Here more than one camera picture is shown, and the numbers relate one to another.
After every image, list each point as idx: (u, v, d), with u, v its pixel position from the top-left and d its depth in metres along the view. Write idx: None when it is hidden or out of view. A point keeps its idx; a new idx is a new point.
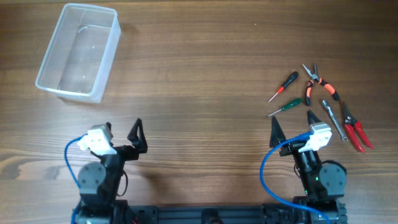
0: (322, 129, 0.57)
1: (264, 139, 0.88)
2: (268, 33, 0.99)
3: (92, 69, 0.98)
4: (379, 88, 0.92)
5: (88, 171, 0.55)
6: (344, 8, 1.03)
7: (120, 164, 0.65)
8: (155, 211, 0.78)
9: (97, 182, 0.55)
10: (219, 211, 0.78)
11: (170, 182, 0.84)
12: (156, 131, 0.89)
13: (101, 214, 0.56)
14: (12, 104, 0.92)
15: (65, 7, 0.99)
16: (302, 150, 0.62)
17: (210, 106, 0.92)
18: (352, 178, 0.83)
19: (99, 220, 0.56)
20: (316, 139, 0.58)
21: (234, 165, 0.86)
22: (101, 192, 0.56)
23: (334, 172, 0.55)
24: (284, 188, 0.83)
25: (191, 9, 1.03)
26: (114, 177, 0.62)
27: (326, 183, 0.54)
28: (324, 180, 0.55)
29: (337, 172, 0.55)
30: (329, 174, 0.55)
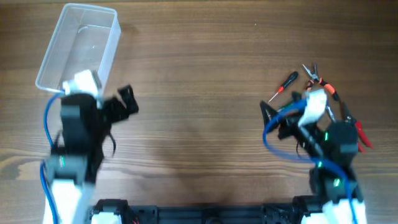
0: (315, 92, 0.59)
1: (263, 139, 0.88)
2: (268, 33, 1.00)
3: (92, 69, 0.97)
4: (379, 88, 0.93)
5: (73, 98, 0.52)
6: (344, 8, 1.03)
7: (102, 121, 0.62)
8: (155, 210, 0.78)
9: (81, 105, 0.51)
10: (221, 211, 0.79)
11: (171, 182, 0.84)
12: (156, 131, 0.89)
13: (76, 153, 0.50)
14: (12, 104, 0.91)
15: (65, 7, 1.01)
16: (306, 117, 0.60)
17: (210, 106, 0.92)
18: None
19: (73, 158, 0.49)
20: (312, 102, 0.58)
21: (234, 165, 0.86)
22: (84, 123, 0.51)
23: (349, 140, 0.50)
24: (284, 188, 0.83)
25: (191, 9, 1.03)
26: (97, 124, 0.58)
27: (337, 140, 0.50)
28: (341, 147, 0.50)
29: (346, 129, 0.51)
30: (339, 130, 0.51)
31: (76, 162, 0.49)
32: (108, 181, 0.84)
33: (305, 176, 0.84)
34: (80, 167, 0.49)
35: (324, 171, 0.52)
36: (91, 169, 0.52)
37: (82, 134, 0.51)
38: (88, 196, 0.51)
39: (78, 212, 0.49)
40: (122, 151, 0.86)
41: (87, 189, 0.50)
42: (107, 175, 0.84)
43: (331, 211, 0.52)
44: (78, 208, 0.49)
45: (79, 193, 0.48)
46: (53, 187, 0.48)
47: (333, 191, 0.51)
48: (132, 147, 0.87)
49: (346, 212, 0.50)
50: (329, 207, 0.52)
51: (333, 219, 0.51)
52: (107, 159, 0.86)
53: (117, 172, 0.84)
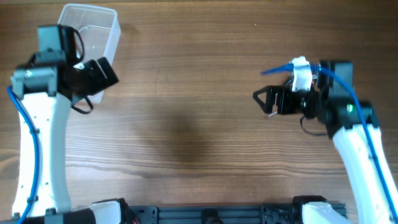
0: None
1: (263, 139, 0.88)
2: (268, 33, 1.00)
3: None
4: (379, 88, 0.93)
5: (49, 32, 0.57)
6: (344, 8, 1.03)
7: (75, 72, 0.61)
8: (155, 210, 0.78)
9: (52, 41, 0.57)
10: (219, 211, 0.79)
11: (171, 182, 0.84)
12: (156, 131, 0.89)
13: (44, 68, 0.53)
14: (12, 104, 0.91)
15: (65, 7, 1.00)
16: None
17: (210, 107, 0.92)
18: None
19: (42, 71, 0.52)
20: None
21: (233, 165, 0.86)
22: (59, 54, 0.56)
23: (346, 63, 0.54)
24: (284, 188, 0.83)
25: (191, 9, 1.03)
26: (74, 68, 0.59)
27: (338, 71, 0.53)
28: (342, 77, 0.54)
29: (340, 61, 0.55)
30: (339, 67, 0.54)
31: (46, 73, 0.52)
32: (108, 181, 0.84)
33: (305, 176, 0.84)
34: (50, 73, 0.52)
35: (334, 101, 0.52)
36: (62, 75, 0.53)
37: (58, 51, 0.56)
38: (62, 122, 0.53)
39: (57, 134, 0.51)
40: (123, 150, 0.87)
41: (61, 107, 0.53)
42: (107, 175, 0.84)
43: (344, 142, 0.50)
44: (55, 135, 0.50)
45: (53, 114, 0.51)
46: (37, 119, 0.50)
47: (346, 118, 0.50)
48: (132, 147, 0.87)
49: (360, 140, 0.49)
50: (344, 137, 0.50)
51: (348, 147, 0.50)
52: (107, 159, 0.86)
53: (117, 172, 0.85)
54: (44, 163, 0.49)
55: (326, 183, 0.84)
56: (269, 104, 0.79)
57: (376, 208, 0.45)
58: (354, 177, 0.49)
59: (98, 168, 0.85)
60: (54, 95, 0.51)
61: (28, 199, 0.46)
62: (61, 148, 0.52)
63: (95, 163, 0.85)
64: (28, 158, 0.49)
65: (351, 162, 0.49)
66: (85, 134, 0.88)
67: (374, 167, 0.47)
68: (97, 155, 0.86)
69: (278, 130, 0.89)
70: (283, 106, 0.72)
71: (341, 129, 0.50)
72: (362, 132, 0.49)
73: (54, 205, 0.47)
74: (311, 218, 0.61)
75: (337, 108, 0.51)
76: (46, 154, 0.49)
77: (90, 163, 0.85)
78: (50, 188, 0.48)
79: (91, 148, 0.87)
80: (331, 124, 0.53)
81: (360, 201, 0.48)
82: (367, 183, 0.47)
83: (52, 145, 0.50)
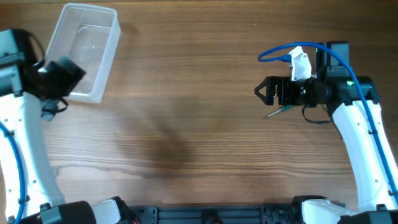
0: None
1: (263, 139, 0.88)
2: (268, 33, 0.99)
3: (93, 68, 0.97)
4: (379, 88, 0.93)
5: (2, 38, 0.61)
6: (344, 7, 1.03)
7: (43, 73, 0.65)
8: (155, 210, 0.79)
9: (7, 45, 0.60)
10: (219, 211, 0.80)
11: (171, 182, 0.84)
12: (156, 131, 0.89)
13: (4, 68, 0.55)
14: None
15: (65, 7, 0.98)
16: None
17: (209, 107, 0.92)
18: (351, 178, 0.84)
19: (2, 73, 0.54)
20: None
21: (233, 165, 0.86)
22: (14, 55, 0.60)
23: (341, 48, 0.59)
24: (284, 188, 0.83)
25: (191, 9, 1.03)
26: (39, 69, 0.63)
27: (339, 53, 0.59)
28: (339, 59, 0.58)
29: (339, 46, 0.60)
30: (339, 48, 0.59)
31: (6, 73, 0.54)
32: (108, 181, 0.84)
33: (305, 176, 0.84)
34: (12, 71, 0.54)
35: (334, 78, 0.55)
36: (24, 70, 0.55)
37: (14, 53, 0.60)
38: (35, 121, 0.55)
39: (32, 130, 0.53)
40: (123, 150, 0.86)
41: (32, 104, 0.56)
42: (107, 175, 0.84)
43: (344, 116, 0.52)
44: (29, 132, 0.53)
45: (23, 115, 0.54)
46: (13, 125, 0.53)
47: (346, 92, 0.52)
48: (132, 147, 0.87)
49: (359, 114, 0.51)
50: (344, 112, 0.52)
51: (349, 121, 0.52)
52: (106, 160, 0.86)
53: (117, 172, 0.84)
54: (25, 162, 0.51)
55: (327, 183, 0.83)
56: (269, 96, 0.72)
57: (376, 181, 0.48)
58: (354, 152, 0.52)
59: (97, 168, 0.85)
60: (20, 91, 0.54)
61: (20, 200, 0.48)
62: (40, 144, 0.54)
63: (95, 163, 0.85)
64: (9, 166, 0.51)
65: (351, 137, 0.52)
66: (85, 134, 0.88)
67: (373, 142, 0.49)
68: (97, 155, 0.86)
69: (278, 130, 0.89)
70: (283, 96, 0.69)
71: (341, 104, 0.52)
72: (360, 106, 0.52)
73: (45, 199, 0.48)
74: (311, 214, 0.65)
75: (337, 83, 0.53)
76: (25, 152, 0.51)
77: (90, 162, 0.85)
78: (39, 186, 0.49)
79: (91, 148, 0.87)
80: (329, 100, 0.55)
81: (360, 175, 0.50)
82: (367, 157, 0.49)
83: (29, 141, 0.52)
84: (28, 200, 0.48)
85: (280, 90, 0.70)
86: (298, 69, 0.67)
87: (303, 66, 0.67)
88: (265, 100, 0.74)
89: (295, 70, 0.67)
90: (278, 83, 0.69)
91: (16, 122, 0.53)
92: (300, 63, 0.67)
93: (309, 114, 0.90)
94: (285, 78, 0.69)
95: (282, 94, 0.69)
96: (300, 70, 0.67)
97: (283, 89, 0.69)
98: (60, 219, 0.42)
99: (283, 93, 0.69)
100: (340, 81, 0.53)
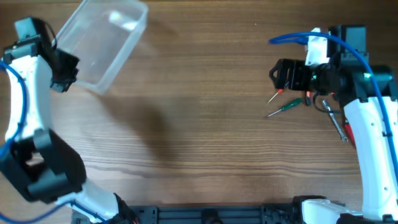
0: None
1: (263, 139, 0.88)
2: (268, 33, 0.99)
3: (104, 55, 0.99)
4: None
5: (27, 27, 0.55)
6: (344, 8, 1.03)
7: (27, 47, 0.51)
8: (155, 211, 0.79)
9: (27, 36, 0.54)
10: (219, 211, 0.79)
11: (170, 182, 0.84)
12: (156, 132, 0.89)
13: (25, 45, 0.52)
14: None
15: None
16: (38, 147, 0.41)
17: (209, 107, 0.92)
18: (350, 178, 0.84)
19: (22, 50, 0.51)
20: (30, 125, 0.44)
21: (232, 165, 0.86)
22: (45, 40, 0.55)
23: (358, 33, 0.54)
24: (285, 188, 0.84)
25: (191, 9, 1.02)
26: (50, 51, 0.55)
27: (355, 42, 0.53)
28: (354, 44, 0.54)
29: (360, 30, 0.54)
30: (354, 35, 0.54)
31: (27, 50, 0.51)
32: (108, 181, 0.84)
33: (305, 177, 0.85)
34: (32, 46, 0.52)
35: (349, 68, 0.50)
36: (43, 45, 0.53)
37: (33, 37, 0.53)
38: (45, 74, 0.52)
39: (41, 83, 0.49)
40: (123, 150, 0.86)
41: (43, 72, 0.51)
42: (107, 175, 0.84)
43: (357, 113, 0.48)
44: (38, 74, 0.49)
45: (35, 68, 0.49)
46: (13, 64, 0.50)
47: (362, 86, 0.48)
48: (132, 147, 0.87)
49: (375, 112, 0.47)
50: (357, 109, 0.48)
51: (363, 117, 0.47)
52: (106, 159, 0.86)
53: (117, 172, 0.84)
54: (28, 91, 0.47)
55: (327, 183, 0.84)
56: (280, 79, 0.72)
57: (385, 190, 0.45)
58: (364, 154, 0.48)
59: (98, 168, 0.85)
60: (36, 55, 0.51)
61: (19, 122, 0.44)
62: (45, 91, 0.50)
63: (95, 163, 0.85)
64: (14, 97, 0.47)
65: (364, 138, 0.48)
66: (85, 134, 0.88)
67: (386, 145, 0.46)
68: (97, 155, 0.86)
69: (279, 130, 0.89)
70: (293, 81, 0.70)
71: (355, 99, 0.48)
72: (377, 102, 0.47)
73: (38, 123, 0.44)
74: (310, 214, 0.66)
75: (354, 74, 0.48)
76: (33, 90, 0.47)
77: (90, 162, 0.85)
78: (36, 115, 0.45)
79: (91, 148, 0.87)
80: (342, 92, 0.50)
81: (367, 180, 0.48)
82: (377, 161, 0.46)
83: (37, 82, 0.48)
84: (25, 125, 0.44)
85: (292, 74, 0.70)
86: (312, 52, 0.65)
87: (317, 51, 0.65)
88: (276, 84, 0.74)
89: (309, 53, 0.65)
90: (291, 66, 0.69)
91: (27, 71, 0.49)
92: (316, 47, 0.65)
93: (309, 114, 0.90)
94: (298, 61, 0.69)
95: (293, 79, 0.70)
96: (314, 54, 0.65)
97: (295, 73, 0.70)
98: (49, 140, 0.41)
99: (295, 77, 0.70)
100: (357, 72, 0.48)
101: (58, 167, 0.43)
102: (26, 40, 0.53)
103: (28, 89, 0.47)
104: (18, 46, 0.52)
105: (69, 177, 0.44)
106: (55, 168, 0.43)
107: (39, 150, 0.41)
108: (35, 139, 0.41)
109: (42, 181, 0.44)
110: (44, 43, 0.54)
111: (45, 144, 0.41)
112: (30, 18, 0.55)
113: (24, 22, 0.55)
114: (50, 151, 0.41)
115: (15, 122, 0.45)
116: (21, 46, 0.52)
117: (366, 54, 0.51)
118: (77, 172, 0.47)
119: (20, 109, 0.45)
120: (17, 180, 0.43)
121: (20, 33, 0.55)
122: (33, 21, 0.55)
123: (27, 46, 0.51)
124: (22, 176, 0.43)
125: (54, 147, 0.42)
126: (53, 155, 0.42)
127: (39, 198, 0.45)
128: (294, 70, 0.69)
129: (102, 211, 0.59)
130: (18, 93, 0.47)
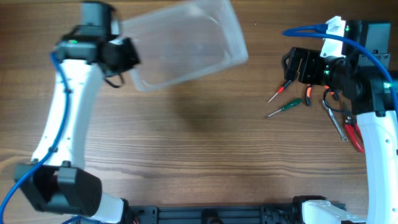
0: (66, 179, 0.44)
1: (263, 139, 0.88)
2: (268, 33, 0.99)
3: None
4: None
5: (92, 18, 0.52)
6: (345, 8, 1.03)
7: (89, 43, 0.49)
8: (155, 211, 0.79)
9: (91, 26, 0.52)
10: (219, 211, 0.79)
11: (170, 182, 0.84)
12: (157, 132, 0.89)
13: (86, 42, 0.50)
14: (13, 104, 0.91)
15: None
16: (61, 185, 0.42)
17: (209, 107, 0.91)
18: (349, 178, 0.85)
19: (83, 45, 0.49)
20: (60, 154, 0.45)
21: (232, 165, 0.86)
22: (108, 36, 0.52)
23: (377, 35, 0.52)
24: (284, 188, 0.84)
25: None
26: (111, 49, 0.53)
27: (374, 45, 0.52)
28: (374, 45, 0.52)
29: (380, 30, 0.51)
30: (374, 37, 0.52)
31: (85, 48, 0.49)
32: (108, 181, 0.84)
33: (305, 176, 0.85)
34: (92, 46, 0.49)
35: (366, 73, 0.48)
36: (105, 45, 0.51)
37: (98, 30, 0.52)
38: (94, 83, 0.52)
39: (85, 100, 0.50)
40: (123, 150, 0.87)
41: (89, 83, 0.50)
42: (107, 175, 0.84)
43: (374, 129, 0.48)
44: (84, 88, 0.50)
45: (84, 80, 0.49)
46: (64, 65, 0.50)
47: (380, 95, 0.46)
48: (132, 147, 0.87)
49: (391, 130, 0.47)
50: (374, 125, 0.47)
51: (379, 135, 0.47)
52: (107, 159, 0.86)
53: (117, 172, 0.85)
54: (71, 113, 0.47)
55: (327, 183, 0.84)
56: (290, 70, 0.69)
57: (393, 210, 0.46)
58: (375, 171, 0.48)
59: (98, 168, 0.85)
60: (92, 62, 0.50)
61: (50, 148, 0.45)
62: (86, 109, 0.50)
63: (95, 163, 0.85)
64: (56, 111, 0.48)
65: (377, 155, 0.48)
66: None
67: None
68: (97, 155, 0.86)
69: (279, 130, 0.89)
70: (305, 73, 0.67)
71: (372, 111, 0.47)
72: (393, 120, 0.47)
73: (69, 153, 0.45)
74: (310, 214, 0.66)
75: (372, 82, 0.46)
76: (74, 112, 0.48)
77: (90, 162, 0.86)
78: (70, 142, 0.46)
79: (91, 148, 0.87)
80: (358, 100, 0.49)
81: (375, 198, 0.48)
82: (388, 182, 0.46)
83: (80, 101, 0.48)
84: (56, 151, 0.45)
85: (303, 66, 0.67)
86: (328, 46, 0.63)
87: (333, 43, 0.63)
88: (285, 75, 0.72)
89: (324, 47, 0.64)
90: (304, 56, 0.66)
91: (76, 83, 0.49)
92: (331, 41, 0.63)
93: (309, 114, 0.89)
94: (311, 51, 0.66)
95: (303, 71, 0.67)
96: (329, 48, 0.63)
97: (307, 64, 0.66)
98: (73, 183, 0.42)
99: (306, 69, 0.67)
100: (377, 79, 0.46)
101: (73, 199, 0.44)
102: (89, 35, 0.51)
103: (70, 105, 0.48)
104: (79, 40, 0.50)
105: (83, 208, 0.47)
106: (71, 201, 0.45)
107: (61, 187, 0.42)
108: (60, 177, 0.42)
109: (56, 203, 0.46)
110: (105, 43, 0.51)
111: (67, 181, 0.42)
112: (102, 10, 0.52)
113: (93, 12, 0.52)
114: (71, 191, 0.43)
115: (48, 145, 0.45)
116: (85, 40, 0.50)
117: (387, 56, 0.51)
118: (91, 202, 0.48)
119: (56, 128, 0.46)
120: (33, 201, 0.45)
121: (86, 19, 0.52)
122: (102, 13, 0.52)
123: (89, 42, 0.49)
124: (38, 196, 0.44)
125: (76, 188, 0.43)
126: (73, 194, 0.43)
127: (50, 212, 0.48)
128: (307, 61, 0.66)
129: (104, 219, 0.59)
130: (61, 107, 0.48)
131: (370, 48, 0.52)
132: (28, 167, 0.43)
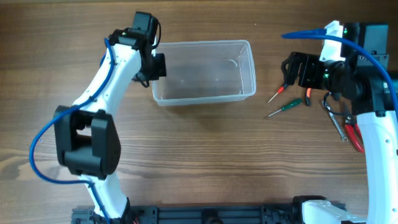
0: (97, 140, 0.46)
1: (263, 139, 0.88)
2: (268, 33, 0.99)
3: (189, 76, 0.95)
4: None
5: (142, 23, 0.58)
6: (345, 8, 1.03)
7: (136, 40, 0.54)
8: (155, 211, 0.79)
9: (138, 28, 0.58)
10: (219, 211, 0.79)
11: (170, 182, 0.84)
12: (157, 131, 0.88)
13: (134, 37, 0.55)
14: (12, 104, 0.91)
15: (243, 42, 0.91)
16: (93, 126, 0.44)
17: (209, 107, 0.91)
18: (349, 178, 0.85)
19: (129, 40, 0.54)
20: (98, 106, 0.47)
21: (232, 165, 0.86)
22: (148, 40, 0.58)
23: (375, 35, 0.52)
24: (284, 188, 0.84)
25: (192, 9, 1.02)
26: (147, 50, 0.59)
27: (372, 45, 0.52)
28: (373, 45, 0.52)
29: (378, 30, 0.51)
30: (371, 37, 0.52)
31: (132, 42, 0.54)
32: None
33: (305, 177, 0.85)
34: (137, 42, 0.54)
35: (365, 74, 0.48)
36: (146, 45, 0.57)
37: (144, 32, 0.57)
38: (132, 71, 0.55)
39: (125, 76, 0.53)
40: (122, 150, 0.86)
41: (130, 68, 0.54)
42: None
43: (373, 128, 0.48)
44: (127, 66, 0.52)
45: (128, 59, 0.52)
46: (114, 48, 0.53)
47: (380, 95, 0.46)
48: (132, 147, 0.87)
49: (391, 130, 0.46)
50: (373, 125, 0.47)
51: (379, 135, 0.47)
52: None
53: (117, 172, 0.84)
54: (111, 79, 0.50)
55: (327, 183, 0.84)
56: (290, 74, 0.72)
57: (393, 210, 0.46)
58: (375, 171, 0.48)
59: None
60: (136, 49, 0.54)
61: (91, 96, 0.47)
62: (124, 83, 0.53)
63: None
64: (99, 73, 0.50)
65: (377, 155, 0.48)
66: None
67: None
68: None
69: (278, 130, 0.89)
70: (305, 77, 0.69)
71: (371, 111, 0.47)
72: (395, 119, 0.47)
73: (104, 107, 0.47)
74: (310, 214, 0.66)
75: (372, 83, 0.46)
76: (115, 78, 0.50)
77: None
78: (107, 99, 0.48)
79: None
80: (359, 100, 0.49)
81: (375, 199, 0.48)
82: (388, 182, 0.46)
83: (121, 73, 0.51)
84: (95, 101, 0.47)
85: (303, 70, 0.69)
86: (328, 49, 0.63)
87: (333, 46, 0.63)
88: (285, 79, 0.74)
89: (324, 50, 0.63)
90: (303, 61, 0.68)
91: (120, 60, 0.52)
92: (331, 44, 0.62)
93: (309, 114, 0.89)
94: (311, 56, 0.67)
95: (303, 76, 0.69)
96: (329, 52, 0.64)
97: (307, 69, 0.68)
98: (104, 126, 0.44)
99: (306, 73, 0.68)
100: (376, 79, 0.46)
101: (97, 149, 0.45)
102: (137, 33, 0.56)
103: (114, 74, 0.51)
104: (128, 35, 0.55)
105: (102, 162, 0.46)
106: (96, 149, 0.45)
107: (92, 129, 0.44)
108: (95, 119, 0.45)
109: (81, 154, 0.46)
110: (146, 43, 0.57)
111: (99, 125, 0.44)
112: (150, 17, 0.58)
113: (145, 20, 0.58)
114: (99, 134, 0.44)
115: (89, 94, 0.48)
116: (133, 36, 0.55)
117: (385, 57, 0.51)
118: (111, 165, 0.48)
119: (99, 85, 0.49)
120: (61, 142, 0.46)
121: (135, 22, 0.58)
122: (150, 20, 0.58)
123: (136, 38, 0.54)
124: (68, 139, 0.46)
125: (105, 134, 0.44)
126: (101, 139, 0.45)
127: (69, 165, 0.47)
128: (306, 66, 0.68)
129: (109, 205, 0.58)
130: (104, 73, 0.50)
131: (370, 48, 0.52)
132: (67, 108, 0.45)
